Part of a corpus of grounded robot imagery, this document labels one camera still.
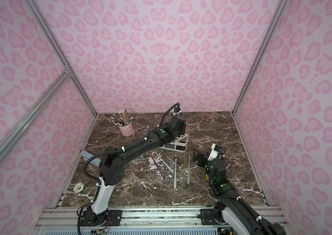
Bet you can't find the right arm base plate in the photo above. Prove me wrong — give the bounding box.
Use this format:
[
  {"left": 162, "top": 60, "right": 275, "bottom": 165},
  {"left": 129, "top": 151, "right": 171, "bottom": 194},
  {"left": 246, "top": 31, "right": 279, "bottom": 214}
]
[{"left": 198, "top": 208, "right": 221, "bottom": 226}]

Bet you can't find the bundle of coloured pencils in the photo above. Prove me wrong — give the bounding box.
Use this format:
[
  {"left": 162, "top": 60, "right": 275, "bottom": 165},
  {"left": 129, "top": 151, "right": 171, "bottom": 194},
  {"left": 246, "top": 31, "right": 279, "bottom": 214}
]
[{"left": 111, "top": 109, "right": 131, "bottom": 127}]

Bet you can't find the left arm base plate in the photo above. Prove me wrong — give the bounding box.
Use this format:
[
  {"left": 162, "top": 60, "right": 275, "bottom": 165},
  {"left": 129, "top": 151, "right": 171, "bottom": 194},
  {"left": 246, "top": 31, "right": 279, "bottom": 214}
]
[{"left": 79, "top": 209, "right": 122, "bottom": 227}]

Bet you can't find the light blue angled toothbrush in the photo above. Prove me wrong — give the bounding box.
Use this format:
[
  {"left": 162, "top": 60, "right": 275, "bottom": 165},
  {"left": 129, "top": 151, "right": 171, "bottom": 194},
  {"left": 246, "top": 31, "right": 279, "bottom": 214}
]
[{"left": 154, "top": 152, "right": 174, "bottom": 173}]

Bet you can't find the pink metal pencil bucket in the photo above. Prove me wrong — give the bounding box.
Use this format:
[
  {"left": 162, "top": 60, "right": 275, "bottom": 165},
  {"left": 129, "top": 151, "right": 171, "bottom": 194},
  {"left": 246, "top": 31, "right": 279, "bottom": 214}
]
[{"left": 119, "top": 122, "right": 134, "bottom": 137}]

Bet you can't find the aluminium front rail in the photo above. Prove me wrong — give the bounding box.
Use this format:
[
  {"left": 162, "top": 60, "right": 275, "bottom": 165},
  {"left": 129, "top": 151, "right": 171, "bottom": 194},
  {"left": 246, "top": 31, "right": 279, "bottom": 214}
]
[{"left": 32, "top": 205, "right": 293, "bottom": 235}]

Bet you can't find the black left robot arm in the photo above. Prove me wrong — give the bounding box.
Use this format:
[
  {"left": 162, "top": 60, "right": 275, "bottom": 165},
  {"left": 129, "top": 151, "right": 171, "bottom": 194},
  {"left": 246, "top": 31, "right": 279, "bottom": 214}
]
[{"left": 78, "top": 103, "right": 186, "bottom": 216}]

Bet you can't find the cream toothbrush holder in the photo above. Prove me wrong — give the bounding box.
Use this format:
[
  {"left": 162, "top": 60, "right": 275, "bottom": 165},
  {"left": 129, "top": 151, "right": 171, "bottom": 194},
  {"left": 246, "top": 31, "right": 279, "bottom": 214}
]
[{"left": 160, "top": 134, "right": 188, "bottom": 153}]

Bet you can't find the white tape roll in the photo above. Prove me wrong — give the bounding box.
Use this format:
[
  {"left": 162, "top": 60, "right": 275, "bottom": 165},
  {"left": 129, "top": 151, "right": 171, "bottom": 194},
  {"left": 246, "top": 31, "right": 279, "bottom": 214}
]
[{"left": 73, "top": 183, "right": 86, "bottom": 194}]

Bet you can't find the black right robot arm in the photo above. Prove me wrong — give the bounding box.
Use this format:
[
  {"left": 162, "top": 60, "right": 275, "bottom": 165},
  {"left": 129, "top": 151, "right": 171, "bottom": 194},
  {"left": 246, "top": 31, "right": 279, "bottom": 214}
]
[{"left": 192, "top": 144, "right": 286, "bottom": 235}]

